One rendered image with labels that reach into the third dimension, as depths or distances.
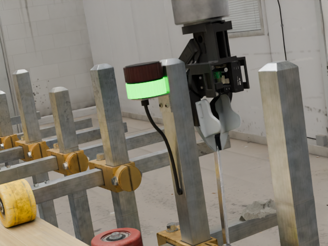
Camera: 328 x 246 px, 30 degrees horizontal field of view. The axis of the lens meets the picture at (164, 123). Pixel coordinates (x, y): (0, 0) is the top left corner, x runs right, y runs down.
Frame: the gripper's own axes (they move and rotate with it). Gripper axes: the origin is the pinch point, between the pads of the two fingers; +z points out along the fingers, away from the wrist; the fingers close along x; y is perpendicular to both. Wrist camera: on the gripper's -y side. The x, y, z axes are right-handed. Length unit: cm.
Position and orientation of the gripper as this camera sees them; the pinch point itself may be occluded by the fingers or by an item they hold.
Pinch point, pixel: (214, 142)
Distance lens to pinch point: 103.7
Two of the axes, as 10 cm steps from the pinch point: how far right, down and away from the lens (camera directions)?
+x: 8.4, -2.1, 4.9
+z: 1.6, 9.8, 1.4
